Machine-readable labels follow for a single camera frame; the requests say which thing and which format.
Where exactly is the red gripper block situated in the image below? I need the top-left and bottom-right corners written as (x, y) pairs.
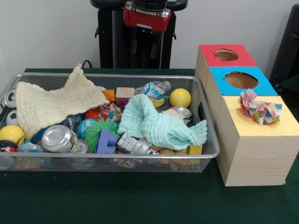
top-left (123, 1), bottom-right (171, 60)

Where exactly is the shallow clear mesh bin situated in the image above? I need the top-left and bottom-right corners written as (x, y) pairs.
top-left (0, 72), bottom-right (221, 174)

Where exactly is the wooden box with three holes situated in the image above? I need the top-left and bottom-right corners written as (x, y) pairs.
top-left (195, 43), bottom-right (299, 187)

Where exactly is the plain wooden cube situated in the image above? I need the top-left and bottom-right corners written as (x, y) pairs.
top-left (115, 87), bottom-right (135, 105)

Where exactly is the yellow tennis ball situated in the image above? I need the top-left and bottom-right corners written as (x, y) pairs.
top-left (170, 88), bottom-right (192, 108)

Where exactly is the mint green muslin cloth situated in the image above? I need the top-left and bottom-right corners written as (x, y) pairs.
top-left (117, 94), bottom-right (208, 151)

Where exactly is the silver toy robot figure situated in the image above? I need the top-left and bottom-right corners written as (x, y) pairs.
top-left (116, 132), bottom-right (161, 156)

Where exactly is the green spiky rubber ball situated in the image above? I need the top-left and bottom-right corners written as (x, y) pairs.
top-left (84, 117), bottom-right (121, 154)

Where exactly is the blue globe ball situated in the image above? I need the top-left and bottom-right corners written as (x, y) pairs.
top-left (76, 118), bottom-right (98, 140)

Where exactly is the purple plastic toy block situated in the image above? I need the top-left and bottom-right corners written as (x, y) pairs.
top-left (95, 128), bottom-right (118, 154)

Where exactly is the cream muslin cloth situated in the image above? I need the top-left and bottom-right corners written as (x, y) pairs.
top-left (15, 63), bottom-right (110, 140)

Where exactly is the silver metal can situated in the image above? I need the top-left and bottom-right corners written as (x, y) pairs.
top-left (41, 125), bottom-right (79, 154)

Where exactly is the black stand bar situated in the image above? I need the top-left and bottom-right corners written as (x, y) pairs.
top-left (270, 4), bottom-right (299, 82)

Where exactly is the dark green neighbour table cloth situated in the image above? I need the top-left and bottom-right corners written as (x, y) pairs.
top-left (279, 74), bottom-right (299, 98)

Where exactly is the yellow smiley ball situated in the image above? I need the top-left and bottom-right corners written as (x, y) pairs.
top-left (0, 125), bottom-right (26, 147)

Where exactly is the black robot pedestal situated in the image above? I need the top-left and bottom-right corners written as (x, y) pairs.
top-left (90, 0), bottom-right (189, 70)

